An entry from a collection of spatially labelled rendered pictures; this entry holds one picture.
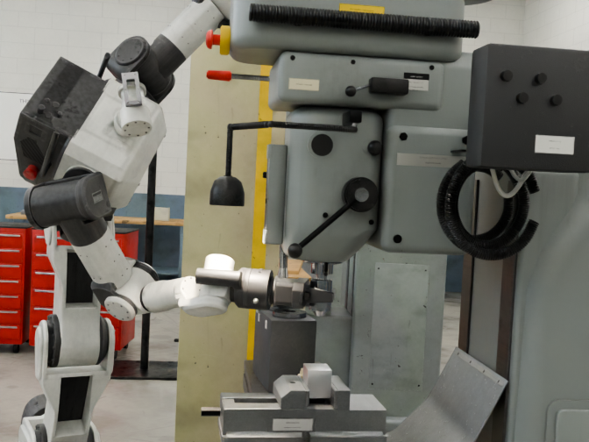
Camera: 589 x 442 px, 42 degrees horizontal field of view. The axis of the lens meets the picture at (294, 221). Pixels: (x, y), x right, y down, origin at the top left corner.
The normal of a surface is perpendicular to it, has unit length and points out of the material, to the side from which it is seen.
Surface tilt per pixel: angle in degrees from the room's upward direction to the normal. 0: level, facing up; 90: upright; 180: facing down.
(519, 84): 90
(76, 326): 81
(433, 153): 90
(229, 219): 90
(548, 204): 90
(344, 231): 109
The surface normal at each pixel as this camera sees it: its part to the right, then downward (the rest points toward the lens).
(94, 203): 0.96, -0.15
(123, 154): 0.43, -0.47
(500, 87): 0.12, 0.06
